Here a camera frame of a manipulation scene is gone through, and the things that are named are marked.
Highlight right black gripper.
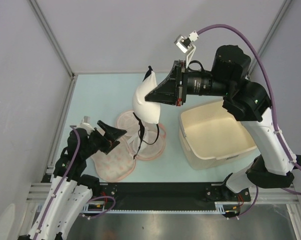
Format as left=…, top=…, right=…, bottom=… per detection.
left=145, top=60, right=233, bottom=107

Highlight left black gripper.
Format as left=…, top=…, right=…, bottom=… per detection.
left=81, top=120, right=127, bottom=158

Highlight white bra black straps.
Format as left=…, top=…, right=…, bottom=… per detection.
left=131, top=65, right=162, bottom=160

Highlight pink floral laundry bag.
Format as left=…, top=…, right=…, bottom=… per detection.
left=91, top=110, right=166, bottom=182

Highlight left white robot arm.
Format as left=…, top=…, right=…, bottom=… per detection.
left=18, top=120, right=127, bottom=240

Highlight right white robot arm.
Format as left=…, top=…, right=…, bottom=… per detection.
left=145, top=45, right=301, bottom=201

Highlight cream plastic laundry basket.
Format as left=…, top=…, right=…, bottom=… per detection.
left=178, top=100, right=257, bottom=170

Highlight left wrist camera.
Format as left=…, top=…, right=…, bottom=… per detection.
left=76, top=116, right=95, bottom=135

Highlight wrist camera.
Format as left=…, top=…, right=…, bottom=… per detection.
left=174, top=31, right=199, bottom=68
left=76, top=116, right=95, bottom=135

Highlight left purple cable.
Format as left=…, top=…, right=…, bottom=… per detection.
left=30, top=127, right=116, bottom=240

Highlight purple cable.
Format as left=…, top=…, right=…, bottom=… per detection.
left=197, top=23, right=301, bottom=221
left=30, top=127, right=116, bottom=240

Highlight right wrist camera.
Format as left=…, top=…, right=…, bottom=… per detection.
left=174, top=31, right=199, bottom=68

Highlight aluminium frame rail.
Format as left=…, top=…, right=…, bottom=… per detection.
left=26, top=182, right=52, bottom=202

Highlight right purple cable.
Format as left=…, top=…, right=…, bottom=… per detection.
left=197, top=23, right=301, bottom=221

